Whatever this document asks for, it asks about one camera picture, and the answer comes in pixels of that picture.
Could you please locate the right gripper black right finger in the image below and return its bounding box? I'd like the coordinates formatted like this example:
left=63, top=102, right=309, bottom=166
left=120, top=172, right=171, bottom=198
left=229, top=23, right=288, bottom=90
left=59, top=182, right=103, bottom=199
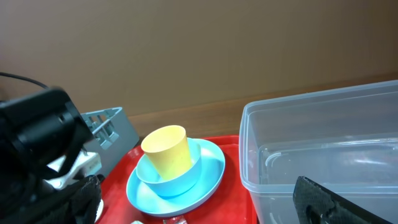
left=293, top=176, right=391, bottom=224

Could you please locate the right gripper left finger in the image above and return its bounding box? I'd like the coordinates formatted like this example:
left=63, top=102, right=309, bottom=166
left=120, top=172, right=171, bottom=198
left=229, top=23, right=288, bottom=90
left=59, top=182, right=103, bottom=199
left=18, top=174, right=104, bottom=224

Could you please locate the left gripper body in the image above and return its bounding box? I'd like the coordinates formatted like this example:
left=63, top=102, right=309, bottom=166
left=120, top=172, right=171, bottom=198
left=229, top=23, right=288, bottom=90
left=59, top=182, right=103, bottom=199
left=1, top=152, right=101, bottom=224

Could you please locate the white plastic spoon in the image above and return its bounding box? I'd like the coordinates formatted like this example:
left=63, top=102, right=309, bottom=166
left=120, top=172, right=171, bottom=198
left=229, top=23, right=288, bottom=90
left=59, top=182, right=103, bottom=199
left=95, top=199, right=104, bottom=222

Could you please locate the yellow plastic cup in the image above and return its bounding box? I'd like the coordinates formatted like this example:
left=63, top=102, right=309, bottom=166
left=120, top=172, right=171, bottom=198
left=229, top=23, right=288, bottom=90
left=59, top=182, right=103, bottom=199
left=141, top=125, right=192, bottom=180

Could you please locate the white napkin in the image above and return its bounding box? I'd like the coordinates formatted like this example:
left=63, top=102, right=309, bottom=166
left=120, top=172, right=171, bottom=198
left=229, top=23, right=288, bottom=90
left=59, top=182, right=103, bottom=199
left=131, top=220, right=143, bottom=224

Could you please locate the red candy wrapper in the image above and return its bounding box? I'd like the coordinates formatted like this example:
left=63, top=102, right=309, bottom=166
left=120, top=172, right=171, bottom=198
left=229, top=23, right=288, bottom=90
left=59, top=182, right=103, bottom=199
left=162, top=215, right=187, bottom=224

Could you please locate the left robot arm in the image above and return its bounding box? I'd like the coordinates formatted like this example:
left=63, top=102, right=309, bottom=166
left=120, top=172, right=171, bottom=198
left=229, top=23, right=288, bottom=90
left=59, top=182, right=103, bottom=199
left=1, top=88, right=101, bottom=223

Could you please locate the grey dishwasher rack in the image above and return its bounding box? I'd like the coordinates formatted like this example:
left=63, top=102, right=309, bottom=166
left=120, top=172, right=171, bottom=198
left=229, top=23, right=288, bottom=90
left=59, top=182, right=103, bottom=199
left=81, top=107, right=139, bottom=177

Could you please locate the light blue plate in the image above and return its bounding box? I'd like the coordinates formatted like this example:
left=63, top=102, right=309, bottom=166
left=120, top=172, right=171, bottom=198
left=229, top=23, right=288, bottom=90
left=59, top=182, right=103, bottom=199
left=126, top=139, right=225, bottom=217

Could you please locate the clear plastic bin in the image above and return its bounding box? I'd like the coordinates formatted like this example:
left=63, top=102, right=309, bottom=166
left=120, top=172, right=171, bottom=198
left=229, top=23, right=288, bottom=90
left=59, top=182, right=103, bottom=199
left=239, top=81, right=397, bottom=223

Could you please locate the light blue bowl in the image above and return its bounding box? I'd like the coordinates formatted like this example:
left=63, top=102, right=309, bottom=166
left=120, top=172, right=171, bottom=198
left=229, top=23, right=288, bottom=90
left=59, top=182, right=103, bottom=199
left=136, top=138, right=202, bottom=197

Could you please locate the red plastic tray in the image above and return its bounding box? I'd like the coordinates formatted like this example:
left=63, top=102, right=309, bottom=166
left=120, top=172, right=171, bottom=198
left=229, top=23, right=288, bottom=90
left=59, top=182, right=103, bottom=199
left=97, top=135, right=257, bottom=224

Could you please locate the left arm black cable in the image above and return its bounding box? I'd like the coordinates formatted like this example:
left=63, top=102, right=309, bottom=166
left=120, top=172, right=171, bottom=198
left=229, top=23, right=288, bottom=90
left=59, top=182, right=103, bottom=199
left=0, top=72, right=49, bottom=90

